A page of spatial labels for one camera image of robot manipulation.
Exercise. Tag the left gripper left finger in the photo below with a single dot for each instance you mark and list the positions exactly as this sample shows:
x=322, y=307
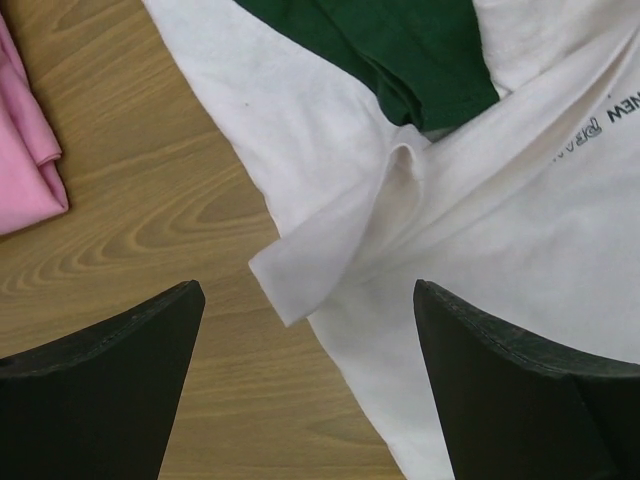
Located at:
x=100, y=403

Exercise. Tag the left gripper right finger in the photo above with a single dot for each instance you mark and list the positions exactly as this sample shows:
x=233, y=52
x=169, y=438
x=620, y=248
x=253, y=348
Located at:
x=515, y=405

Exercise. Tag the folded pink t-shirt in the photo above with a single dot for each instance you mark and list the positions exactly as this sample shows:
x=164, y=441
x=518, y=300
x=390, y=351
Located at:
x=31, y=188

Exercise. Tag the white and green t-shirt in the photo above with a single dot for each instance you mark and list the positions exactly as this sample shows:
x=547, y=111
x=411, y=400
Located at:
x=491, y=147

